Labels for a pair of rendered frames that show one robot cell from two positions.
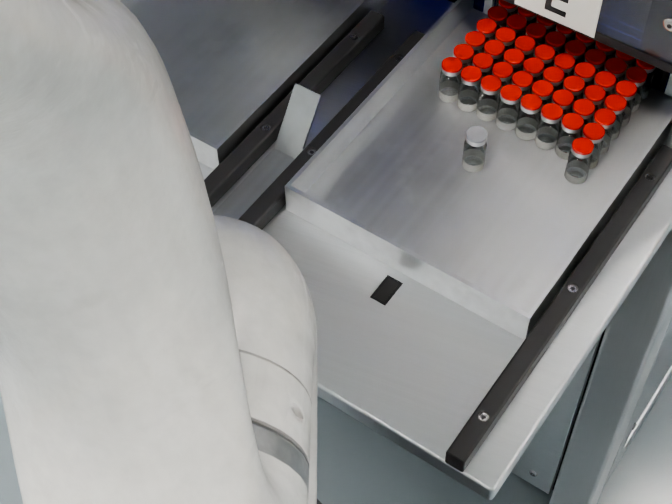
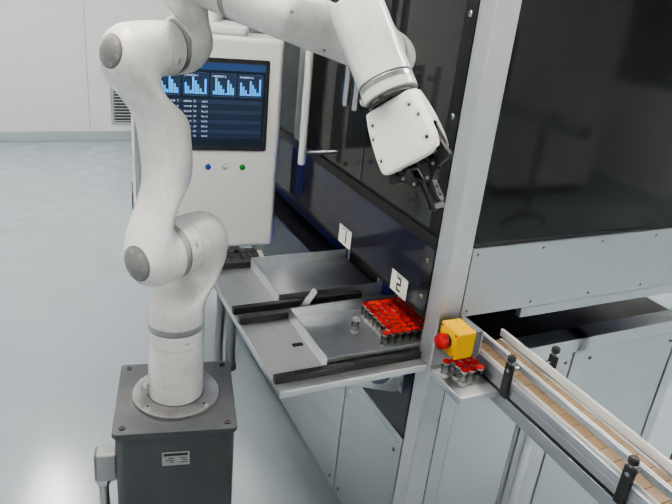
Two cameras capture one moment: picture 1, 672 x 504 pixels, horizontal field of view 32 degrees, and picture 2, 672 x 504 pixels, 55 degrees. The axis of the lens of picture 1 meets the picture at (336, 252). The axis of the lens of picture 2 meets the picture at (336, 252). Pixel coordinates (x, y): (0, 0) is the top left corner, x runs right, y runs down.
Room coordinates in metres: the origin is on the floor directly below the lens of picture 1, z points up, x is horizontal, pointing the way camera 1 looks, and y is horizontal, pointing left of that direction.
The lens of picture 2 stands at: (-0.64, -0.76, 1.77)
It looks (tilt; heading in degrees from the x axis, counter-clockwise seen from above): 23 degrees down; 27
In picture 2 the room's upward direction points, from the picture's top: 6 degrees clockwise
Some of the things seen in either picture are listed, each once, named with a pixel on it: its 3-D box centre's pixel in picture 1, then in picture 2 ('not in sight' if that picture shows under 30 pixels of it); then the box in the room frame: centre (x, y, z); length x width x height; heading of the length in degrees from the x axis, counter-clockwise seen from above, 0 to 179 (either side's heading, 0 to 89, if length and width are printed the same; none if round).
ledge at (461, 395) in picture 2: not in sight; (467, 381); (0.73, -0.47, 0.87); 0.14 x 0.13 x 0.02; 144
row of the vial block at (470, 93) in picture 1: (518, 112); (378, 323); (0.79, -0.18, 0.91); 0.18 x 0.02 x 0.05; 54
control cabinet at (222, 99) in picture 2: not in sight; (204, 137); (1.11, 0.70, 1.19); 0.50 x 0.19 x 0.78; 136
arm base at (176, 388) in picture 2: not in sight; (176, 360); (0.27, 0.07, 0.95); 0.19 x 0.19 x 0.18
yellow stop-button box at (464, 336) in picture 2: not in sight; (459, 338); (0.70, -0.43, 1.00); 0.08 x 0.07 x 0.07; 144
